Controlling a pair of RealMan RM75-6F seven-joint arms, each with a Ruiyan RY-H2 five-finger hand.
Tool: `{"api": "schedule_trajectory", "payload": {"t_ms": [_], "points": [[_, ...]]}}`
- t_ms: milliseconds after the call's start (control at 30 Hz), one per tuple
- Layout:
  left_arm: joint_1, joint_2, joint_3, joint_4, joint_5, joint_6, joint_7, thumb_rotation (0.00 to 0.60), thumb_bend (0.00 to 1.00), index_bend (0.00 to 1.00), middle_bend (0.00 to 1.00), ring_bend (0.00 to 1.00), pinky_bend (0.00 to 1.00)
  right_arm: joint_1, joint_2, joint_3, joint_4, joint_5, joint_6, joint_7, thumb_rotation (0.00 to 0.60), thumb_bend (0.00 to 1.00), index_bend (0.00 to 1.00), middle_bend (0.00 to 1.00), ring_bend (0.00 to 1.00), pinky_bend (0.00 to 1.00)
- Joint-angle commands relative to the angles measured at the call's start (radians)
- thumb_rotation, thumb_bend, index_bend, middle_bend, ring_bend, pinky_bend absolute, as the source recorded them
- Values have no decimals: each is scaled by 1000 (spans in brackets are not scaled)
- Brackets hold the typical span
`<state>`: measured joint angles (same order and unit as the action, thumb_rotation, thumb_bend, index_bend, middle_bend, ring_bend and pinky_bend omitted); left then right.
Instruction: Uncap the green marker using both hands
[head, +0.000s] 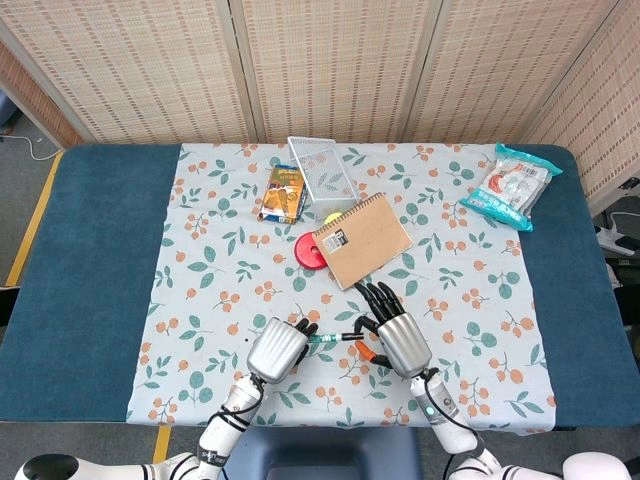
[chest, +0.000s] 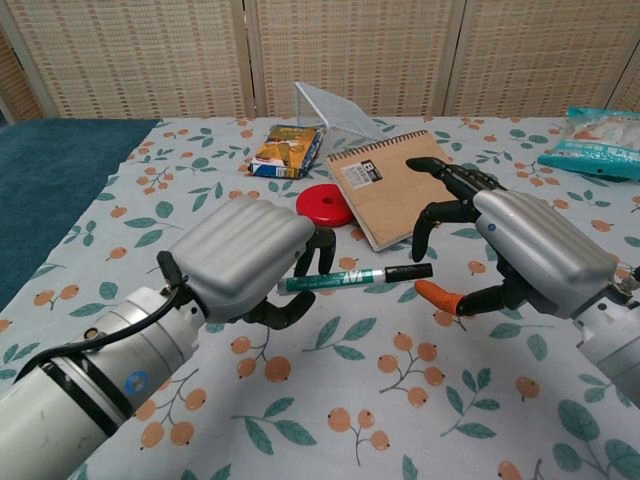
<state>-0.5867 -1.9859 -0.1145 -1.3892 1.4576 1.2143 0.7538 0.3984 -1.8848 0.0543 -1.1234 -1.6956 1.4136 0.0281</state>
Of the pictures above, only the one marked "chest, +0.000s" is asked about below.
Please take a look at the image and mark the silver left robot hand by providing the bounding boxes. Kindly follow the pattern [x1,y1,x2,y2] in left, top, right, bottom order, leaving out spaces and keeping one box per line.
[169,197,337,331]

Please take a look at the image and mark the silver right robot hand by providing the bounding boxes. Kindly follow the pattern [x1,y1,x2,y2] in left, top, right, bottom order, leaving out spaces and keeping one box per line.
[405,157,617,321]

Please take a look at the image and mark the green whiteboard marker body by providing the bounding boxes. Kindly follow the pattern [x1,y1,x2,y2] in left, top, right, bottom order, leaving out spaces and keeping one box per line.
[277,267,389,294]

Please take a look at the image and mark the black marker cap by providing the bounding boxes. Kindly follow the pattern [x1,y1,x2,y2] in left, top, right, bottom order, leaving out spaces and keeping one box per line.
[383,262,434,281]

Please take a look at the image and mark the red round disc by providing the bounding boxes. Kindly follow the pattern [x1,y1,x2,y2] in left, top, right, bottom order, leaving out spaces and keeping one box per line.
[295,182,358,229]

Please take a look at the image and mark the yellow blue snack packet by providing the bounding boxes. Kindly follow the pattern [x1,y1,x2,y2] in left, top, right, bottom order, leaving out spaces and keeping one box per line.
[248,124,328,180]

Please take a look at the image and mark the teal plastic wipes pack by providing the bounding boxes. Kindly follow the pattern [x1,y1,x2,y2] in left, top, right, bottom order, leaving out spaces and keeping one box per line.
[537,105,640,183]

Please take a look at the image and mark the brown spiral notebook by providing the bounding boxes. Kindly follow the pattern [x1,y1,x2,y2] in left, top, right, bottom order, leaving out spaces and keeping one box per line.
[325,129,484,253]

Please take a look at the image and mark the floral fruit print tablecloth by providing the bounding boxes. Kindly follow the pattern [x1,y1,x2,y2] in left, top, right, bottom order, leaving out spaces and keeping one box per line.
[0,116,640,480]

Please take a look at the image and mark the teal blue carpet mat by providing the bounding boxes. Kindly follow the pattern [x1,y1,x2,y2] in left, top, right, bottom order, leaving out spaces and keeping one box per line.
[0,117,160,312]

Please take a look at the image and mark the woven bamboo folding screen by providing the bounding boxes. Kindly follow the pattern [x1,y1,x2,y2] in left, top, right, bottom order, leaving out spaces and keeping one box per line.
[0,0,640,122]

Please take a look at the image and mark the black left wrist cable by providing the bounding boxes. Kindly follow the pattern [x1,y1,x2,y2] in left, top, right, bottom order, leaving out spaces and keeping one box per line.
[29,249,194,376]

